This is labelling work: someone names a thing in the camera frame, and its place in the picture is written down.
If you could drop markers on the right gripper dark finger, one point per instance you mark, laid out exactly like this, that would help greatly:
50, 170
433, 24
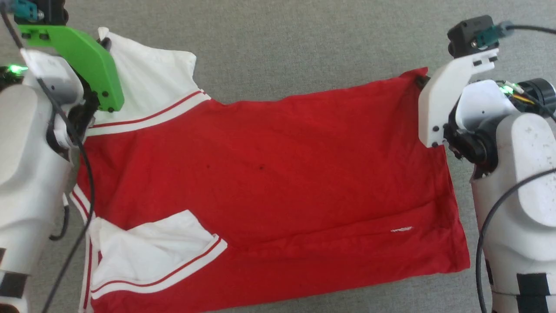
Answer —
421, 81

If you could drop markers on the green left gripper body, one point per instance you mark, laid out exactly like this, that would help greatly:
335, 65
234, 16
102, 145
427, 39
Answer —
84, 56

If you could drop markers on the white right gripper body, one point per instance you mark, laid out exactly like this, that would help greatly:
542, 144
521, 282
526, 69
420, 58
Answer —
443, 100

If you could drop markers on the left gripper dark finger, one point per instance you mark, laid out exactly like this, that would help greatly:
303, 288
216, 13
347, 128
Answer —
105, 43

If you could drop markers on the red and white garment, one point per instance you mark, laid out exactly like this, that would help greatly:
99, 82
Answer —
260, 174

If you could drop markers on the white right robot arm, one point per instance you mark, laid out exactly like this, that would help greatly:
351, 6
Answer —
530, 217

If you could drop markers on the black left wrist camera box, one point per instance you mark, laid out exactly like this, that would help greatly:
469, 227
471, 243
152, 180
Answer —
47, 11

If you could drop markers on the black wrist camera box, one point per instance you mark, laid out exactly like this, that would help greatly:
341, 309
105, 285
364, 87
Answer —
47, 11
464, 34

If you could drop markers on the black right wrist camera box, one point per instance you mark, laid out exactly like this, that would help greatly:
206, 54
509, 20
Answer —
464, 34

